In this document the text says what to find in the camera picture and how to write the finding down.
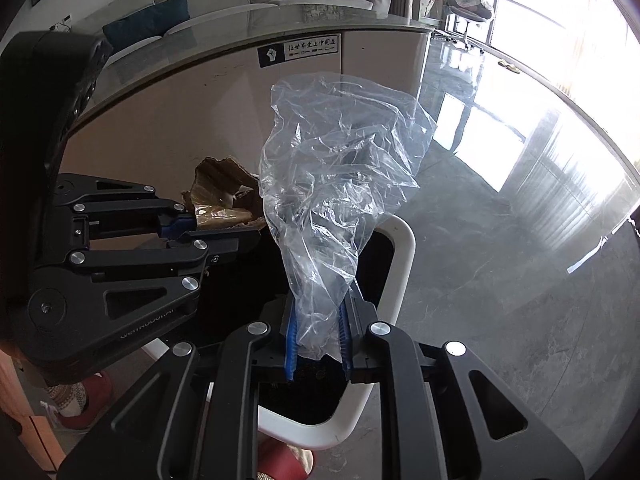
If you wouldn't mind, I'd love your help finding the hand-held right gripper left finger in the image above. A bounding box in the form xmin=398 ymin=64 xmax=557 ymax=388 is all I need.
xmin=57 ymin=297 xmax=301 ymax=480

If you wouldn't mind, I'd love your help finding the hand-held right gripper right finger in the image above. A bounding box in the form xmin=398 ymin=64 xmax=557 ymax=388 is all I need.
xmin=337 ymin=290 xmax=586 ymax=480

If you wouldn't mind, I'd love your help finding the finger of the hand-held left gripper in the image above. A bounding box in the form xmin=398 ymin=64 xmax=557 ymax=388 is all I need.
xmin=70 ymin=238 xmax=241 ymax=322
xmin=55 ymin=172 xmax=198 ymax=241

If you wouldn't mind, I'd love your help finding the torn brown cardboard piece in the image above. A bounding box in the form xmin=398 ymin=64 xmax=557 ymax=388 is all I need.
xmin=181 ymin=156 xmax=266 ymax=231

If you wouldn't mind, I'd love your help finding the white trash bin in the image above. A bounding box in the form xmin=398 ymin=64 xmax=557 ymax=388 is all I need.
xmin=135 ymin=215 xmax=417 ymax=450

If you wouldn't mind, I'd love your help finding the clear plastic bag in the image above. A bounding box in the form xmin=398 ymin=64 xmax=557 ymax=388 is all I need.
xmin=258 ymin=72 xmax=438 ymax=363

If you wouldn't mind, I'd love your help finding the red slipper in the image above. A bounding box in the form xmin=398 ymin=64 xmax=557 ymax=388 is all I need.
xmin=47 ymin=372 xmax=113 ymax=431
xmin=257 ymin=440 xmax=313 ymax=480

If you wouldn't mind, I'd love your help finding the teal cushion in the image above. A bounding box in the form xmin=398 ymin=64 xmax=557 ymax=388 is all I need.
xmin=102 ymin=0 xmax=190 ymax=53

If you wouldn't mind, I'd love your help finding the wooden cabinet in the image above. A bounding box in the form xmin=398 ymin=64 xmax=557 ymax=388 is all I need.
xmin=0 ymin=350 xmax=51 ymax=461

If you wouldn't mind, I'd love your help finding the black white sticker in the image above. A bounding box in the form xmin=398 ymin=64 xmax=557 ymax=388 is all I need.
xmin=257 ymin=36 xmax=342 ymax=65

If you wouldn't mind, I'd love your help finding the stool with round cushion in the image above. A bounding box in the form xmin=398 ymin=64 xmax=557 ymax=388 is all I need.
xmin=446 ymin=0 xmax=496 ymax=53

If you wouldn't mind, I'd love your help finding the large window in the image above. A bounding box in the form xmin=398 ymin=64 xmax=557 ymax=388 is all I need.
xmin=462 ymin=0 xmax=640 ymax=126

